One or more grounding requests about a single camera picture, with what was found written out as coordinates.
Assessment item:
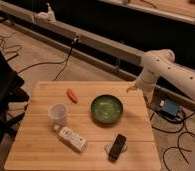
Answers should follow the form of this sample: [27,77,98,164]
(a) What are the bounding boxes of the clear plastic cup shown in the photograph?
[48,103,68,126]

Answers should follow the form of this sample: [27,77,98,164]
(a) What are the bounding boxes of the black chair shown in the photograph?
[0,50,29,144]

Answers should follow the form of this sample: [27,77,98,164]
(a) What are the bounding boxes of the white small bottle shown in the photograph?
[53,124,87,152]

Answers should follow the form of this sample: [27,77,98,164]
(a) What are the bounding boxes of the green ceramic bowl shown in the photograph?
[90,94,123,124]

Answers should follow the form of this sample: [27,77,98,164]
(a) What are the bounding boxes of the white object on rail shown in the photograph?
[36,4,56,22]

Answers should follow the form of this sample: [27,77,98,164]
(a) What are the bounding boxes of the blue electronic box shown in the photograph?
[160,99,179,118]

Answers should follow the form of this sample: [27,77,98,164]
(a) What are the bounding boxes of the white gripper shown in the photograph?
[126,77,154,101]

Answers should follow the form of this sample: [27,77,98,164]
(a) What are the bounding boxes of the black remote control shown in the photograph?
[108,134,126,160]

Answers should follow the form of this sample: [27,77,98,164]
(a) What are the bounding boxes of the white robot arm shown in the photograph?
[126,49,195,102]

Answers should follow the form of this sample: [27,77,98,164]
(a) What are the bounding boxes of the black cable on floor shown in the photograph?
[17,37,81,82]

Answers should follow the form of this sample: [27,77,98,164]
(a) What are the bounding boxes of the black cables at right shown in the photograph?
[147,103,195,164]

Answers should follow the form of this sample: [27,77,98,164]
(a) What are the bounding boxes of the clear plastic wrapper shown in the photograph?
[104,143,127,157]

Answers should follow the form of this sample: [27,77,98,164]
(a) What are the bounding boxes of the grey metal rail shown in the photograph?
[0,0,195,111]

